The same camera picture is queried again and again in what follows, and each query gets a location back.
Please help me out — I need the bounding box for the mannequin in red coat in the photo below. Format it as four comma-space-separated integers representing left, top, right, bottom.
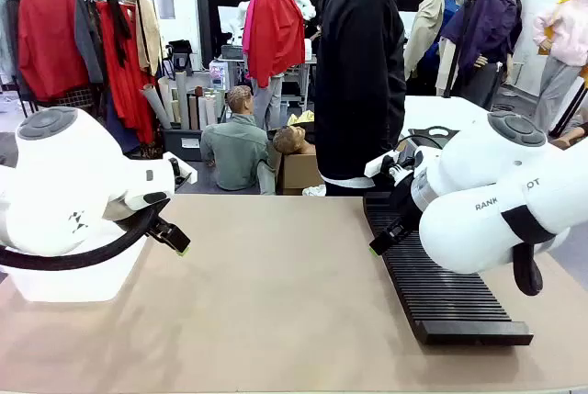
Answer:
242, 0, 308, 131

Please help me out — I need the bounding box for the loose mannequin head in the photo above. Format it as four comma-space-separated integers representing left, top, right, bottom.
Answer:
273, 126, 318, 156

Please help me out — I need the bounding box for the red hanging shirt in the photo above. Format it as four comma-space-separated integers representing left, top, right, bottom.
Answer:
17, 0, 91, 102

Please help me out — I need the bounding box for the pink scarf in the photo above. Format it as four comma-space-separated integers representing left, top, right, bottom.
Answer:
242, 0, 287, 54

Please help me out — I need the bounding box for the black flat bag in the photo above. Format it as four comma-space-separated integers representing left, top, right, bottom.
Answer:
407, 126, 460, 152

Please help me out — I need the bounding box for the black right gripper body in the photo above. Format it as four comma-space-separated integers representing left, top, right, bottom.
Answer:
381, 154, 422, 223

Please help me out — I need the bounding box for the beige hanging garment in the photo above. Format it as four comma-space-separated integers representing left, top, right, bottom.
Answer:
135, 0, 163, 77

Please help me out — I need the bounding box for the mannequin in purple jacket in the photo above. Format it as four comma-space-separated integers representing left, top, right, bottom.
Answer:
439, 0, 524, 110

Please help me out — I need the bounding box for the seated mannequin grey-green jacket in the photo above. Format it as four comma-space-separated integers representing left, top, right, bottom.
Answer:
200, 84, 277, 196

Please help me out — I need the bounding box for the cream paper roll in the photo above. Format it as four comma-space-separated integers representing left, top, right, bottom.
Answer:
157, 75, 176, 125

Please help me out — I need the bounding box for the thin black camera cable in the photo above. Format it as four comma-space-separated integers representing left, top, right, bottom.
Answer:
397, 134, 443, 152

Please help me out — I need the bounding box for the tall grey paper roll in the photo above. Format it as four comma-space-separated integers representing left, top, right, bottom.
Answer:
174, 70, 191, 131

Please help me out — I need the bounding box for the person in black jacket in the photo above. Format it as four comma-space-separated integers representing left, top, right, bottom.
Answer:
313, 0, 408, 197

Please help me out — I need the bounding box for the pale grey hanging garment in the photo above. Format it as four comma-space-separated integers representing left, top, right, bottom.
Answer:
0, 0, 22, 87

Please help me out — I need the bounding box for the red hanging dress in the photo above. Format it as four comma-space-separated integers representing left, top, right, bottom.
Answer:
95, 0, 157, 145

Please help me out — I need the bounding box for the white table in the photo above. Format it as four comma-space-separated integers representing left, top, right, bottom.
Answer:
402, 95, 560, 148

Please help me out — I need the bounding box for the black slotted PCB rack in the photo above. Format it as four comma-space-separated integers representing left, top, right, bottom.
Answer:
362, 191, 535, 347

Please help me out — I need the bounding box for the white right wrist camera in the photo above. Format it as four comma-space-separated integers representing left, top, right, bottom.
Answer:
365, 151, 400, 179

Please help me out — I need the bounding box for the brown cardboard box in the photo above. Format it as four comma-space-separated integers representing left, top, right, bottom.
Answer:
274, 151, 325, 197

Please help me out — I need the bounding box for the mannequin in pink hoodie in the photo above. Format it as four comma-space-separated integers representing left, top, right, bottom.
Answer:
531, 0, 588, 134

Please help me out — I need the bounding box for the mannequin in beige coat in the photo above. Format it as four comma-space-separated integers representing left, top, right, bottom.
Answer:
403, 0, 460, 96

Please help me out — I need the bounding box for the leaning grey paper roll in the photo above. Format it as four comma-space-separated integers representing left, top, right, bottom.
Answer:
140, 83, 172, 130

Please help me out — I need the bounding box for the yellow crumpled cloth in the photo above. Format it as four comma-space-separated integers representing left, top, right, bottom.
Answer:
287, 109, 316, 127

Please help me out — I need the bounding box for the clear plastic storage box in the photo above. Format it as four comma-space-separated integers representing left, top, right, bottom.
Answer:
6, 238, 146, 303

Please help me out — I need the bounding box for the black hanging scarf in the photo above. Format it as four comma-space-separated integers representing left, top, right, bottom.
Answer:
105, 0, 133, 68

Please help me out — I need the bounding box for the dark grey storage bin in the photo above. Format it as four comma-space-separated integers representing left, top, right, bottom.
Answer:
161, 126, 204, 162

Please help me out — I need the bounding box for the black stand pole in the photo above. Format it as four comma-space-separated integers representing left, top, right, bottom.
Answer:
443, 0, 475, 100

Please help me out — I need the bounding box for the navy blue garment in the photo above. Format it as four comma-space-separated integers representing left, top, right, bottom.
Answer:
106, 93, 141, 155

